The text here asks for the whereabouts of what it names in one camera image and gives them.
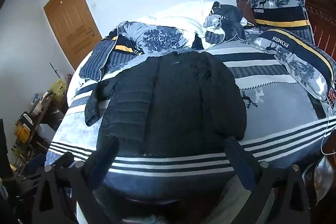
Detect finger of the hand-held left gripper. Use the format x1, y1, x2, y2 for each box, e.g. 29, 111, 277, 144
52, 152, 76, 169

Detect printed pillow with yellow stripe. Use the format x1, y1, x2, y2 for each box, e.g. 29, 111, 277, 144
248, 28, 336, 102
246, 0, 315, 44

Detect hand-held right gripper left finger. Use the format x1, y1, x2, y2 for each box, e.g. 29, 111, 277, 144
34, 135, 120, 224

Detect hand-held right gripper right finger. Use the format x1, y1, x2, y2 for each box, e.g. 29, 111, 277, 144
225, 136, 312, 224

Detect white blanket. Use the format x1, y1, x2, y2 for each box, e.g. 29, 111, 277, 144
136, 0, 219, 46

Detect black down jacket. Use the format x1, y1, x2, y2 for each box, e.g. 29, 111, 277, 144
84, 51, 248, 159

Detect yellow plastic bag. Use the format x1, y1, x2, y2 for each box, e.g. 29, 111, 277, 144
51, 79, 68, 96

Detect dark fleece blanket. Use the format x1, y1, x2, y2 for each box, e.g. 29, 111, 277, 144
209, 4, 248, 42

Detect shiny plastic bag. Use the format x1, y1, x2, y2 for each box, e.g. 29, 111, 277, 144
302, 156, 336, 204

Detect cluttered side table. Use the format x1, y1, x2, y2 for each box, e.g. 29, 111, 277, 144
10, 91, 69, 161

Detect brown wooden door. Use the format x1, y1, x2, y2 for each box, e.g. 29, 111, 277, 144
43, 0, 103, 70

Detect person's trousers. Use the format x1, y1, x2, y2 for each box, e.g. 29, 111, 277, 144
215, 175, 256, 224

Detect yellow box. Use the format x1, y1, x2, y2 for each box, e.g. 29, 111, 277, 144
14, 124, 33, 144

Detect blue tree print duvet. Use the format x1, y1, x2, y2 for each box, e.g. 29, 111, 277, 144
79, 21, 247, 82

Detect white cable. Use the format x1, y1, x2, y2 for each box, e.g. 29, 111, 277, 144
320, 100, 336, 155

